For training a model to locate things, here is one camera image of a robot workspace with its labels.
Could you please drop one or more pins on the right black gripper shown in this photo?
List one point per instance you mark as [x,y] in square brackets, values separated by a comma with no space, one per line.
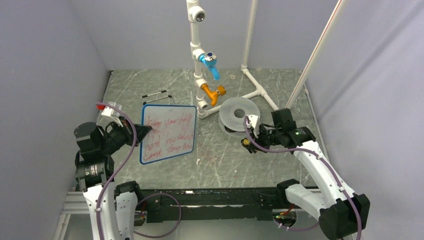
[262,128]

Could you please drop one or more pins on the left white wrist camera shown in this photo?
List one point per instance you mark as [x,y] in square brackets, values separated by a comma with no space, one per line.
[110,113]

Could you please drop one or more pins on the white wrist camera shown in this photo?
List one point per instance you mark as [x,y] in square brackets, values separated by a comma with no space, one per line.
[110,113]
[253,124]

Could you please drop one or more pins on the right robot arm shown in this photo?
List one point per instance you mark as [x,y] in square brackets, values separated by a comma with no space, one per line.
[340,211]

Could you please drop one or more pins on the orange plastic tap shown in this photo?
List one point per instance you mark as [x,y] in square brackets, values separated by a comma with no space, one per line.
[213,95]

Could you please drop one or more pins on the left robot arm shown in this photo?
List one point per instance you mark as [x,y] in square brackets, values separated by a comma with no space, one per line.
[111,206]

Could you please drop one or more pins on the yellow black eraser pad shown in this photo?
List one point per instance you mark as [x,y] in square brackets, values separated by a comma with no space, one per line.
[245,143]

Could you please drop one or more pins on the black wire whiteboard stand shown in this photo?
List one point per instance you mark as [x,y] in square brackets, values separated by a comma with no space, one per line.
[160,95]

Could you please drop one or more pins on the blue framed whiteboard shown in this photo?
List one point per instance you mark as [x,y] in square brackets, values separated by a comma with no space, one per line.
[173,132]

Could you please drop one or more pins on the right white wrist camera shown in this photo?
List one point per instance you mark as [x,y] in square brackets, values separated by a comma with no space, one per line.
[253,124]

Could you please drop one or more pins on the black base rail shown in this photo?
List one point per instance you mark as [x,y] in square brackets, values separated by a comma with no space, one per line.
[258,203]

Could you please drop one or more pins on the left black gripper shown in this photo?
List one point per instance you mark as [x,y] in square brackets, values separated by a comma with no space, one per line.
[128,130]

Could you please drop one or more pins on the blue plastic tap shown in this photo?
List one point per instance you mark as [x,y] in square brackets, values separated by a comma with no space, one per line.
[209,59]

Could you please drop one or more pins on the white PVC pipe frame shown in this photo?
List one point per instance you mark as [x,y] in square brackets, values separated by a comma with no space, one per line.
[196,15]

